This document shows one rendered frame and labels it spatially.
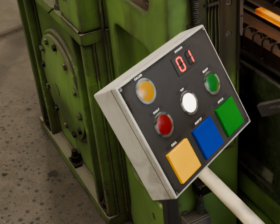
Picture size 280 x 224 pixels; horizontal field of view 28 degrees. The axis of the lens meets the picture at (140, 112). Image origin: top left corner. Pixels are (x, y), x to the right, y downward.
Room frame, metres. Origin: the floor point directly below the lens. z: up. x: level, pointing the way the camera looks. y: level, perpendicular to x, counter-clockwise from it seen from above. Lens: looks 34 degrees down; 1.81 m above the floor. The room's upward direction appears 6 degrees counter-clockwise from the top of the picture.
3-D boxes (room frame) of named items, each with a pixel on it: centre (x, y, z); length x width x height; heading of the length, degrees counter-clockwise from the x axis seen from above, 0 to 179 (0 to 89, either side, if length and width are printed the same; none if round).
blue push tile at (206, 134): (1.04, -0.15, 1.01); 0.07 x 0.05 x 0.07; 139
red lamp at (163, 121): (0.99, -0.05, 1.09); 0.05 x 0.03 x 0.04; 114
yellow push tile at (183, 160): (0.96, -0.08, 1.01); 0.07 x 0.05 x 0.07; 139
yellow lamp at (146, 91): (1.02, -0.02, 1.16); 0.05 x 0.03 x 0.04; 114
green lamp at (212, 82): (1.14, -0.18, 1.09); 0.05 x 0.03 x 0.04; 114
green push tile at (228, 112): (1.11, -0.21, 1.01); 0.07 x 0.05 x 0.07; 139
